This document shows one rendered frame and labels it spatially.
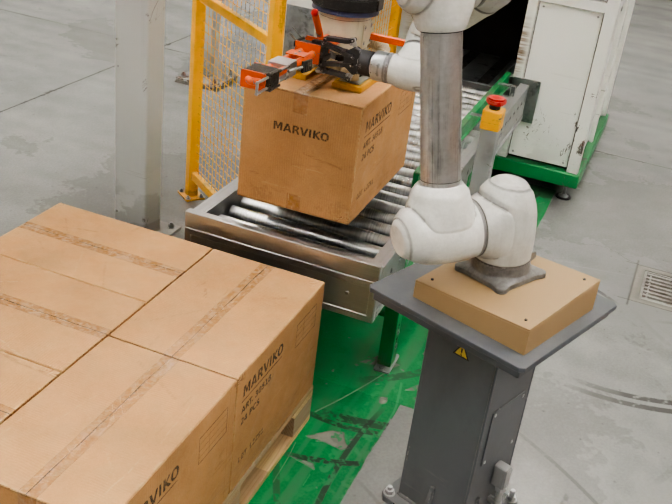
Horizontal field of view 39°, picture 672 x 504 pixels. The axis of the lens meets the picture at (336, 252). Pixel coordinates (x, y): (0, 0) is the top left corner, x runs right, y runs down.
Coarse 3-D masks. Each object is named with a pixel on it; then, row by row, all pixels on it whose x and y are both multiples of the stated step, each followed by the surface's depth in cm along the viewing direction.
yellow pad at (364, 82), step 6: (342, 78) 299; (360, 78) 301; (366, 78) 302; (336, 84) 296; (342, 84) 296; (348, 84) 296; (354, 84) 296; (360, 84) 297; (366, 84) 298; (372, 84) 304; (348, 90) 296; (354, 90) 295; (360, 90) 294
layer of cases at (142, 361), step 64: (0, 256) 287; (64, 256) 291; (128, 256) 295; (192, 256) 300; (0, 320) 257; (64, 320) 260; (128, 320) 264; (192, 320) 267; (256, 320) 271; (0, 384) 232; (64, 384) 235; (128, 384) 238; (192, 384) 241; (256, 384) 260; (0, 448) 212; (64, 448) 214; (128, 448) 217; (192, 448) 229; (256, 448) 275
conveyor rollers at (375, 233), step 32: (416, 96) 472; (480, 96) 479; (416, 128) 430; (416, 160) 397; (384, 192) 360; (256, 224) 324; (288, 224) 327; (320, 224) 332; (352, 224) 337; (384, 224) 335
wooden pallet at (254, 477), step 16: (304, 400) 309; (288, 416) 298; (304, 416) 314; (288, 432) 307; (272, 448) 302; (256, 464) 279; (272, 464) 295; (240, 480) 269; (256, 480) 288; (240, 496) 281
